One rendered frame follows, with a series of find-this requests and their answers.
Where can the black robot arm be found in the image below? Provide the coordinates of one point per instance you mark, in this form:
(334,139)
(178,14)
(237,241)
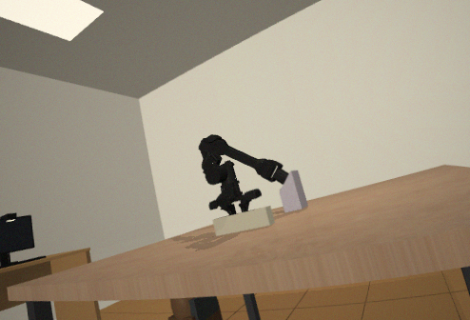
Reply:
(213,147)

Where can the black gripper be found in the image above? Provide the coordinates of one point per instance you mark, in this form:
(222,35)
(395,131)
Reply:
(245,199)

